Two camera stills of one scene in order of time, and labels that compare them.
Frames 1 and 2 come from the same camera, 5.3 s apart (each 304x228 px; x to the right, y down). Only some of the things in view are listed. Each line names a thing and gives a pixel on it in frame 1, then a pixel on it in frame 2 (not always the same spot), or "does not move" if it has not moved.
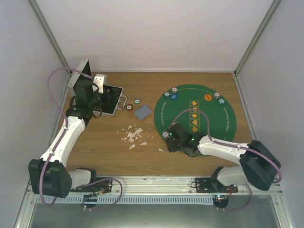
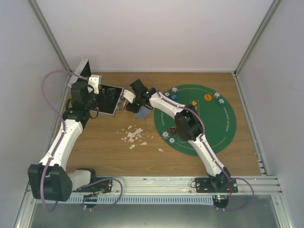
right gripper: [171, 147] to [132, 108]
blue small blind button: [174, 96] does not move
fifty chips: [221, 101] does not move
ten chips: [216, 95] does not move
